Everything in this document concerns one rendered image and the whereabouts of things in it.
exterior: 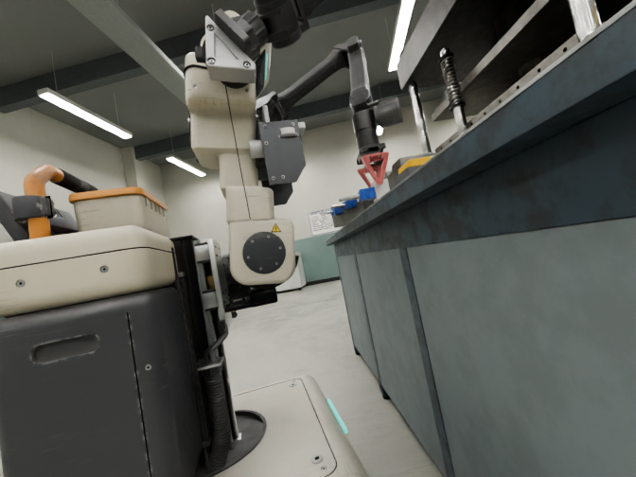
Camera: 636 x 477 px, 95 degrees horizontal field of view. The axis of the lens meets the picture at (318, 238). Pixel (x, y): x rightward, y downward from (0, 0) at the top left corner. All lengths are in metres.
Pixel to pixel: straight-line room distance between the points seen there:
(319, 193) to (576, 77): 8.00
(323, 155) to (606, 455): 8.26
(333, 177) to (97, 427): 7.92
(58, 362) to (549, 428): 0.72
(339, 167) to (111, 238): 7.90
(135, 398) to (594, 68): 0.69
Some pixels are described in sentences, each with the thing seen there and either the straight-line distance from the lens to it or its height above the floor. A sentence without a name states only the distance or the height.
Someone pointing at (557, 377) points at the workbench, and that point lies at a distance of 0.47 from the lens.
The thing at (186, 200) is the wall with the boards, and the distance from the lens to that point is 9.48.
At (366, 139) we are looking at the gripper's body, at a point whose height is 0.96.
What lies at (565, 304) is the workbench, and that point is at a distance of 0.41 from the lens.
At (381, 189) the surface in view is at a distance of 0.77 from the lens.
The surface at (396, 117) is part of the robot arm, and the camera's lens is 0.82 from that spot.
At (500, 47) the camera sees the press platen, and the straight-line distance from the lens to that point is 1.87.
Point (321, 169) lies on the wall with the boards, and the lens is 8.37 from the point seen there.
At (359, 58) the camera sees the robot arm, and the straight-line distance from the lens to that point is 1.16.
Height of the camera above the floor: 0.69
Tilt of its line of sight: 4 degrees up
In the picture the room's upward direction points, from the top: 11 degrees counter-clockwise
